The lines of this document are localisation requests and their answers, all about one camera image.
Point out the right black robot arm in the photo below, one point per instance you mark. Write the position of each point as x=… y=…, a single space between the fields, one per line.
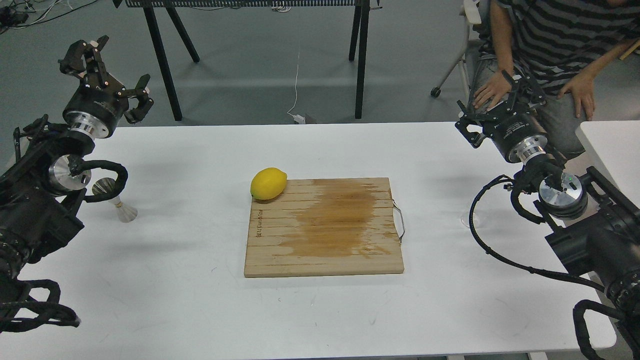
x=594 y=227

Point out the person in striped shirt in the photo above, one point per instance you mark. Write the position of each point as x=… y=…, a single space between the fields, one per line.
x=553 y=41

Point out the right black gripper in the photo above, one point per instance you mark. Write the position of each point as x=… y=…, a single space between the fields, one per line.
x=518 y=138

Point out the yellow lemon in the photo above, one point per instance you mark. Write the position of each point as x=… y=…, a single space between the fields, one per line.
x=268 y=184

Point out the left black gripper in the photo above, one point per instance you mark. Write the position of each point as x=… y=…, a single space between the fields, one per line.
x=97 y=109

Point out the steel double jigger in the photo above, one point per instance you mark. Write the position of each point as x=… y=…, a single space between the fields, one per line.
x=122 y=209

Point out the clear glass measuring cup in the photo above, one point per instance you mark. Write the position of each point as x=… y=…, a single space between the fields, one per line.
x=472 y=214

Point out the person's left hand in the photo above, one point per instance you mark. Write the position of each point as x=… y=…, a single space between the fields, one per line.
x=581 y=88

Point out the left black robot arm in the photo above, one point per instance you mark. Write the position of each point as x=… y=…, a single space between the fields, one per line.
x=43 y=190

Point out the person's right hand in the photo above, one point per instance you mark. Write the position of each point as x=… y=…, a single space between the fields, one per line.
x=492 y=91

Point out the white side table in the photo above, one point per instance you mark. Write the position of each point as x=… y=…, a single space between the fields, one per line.
x=614 y=147

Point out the wooden cutting board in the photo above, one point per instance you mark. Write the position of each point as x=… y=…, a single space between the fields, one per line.
x=324 y=227

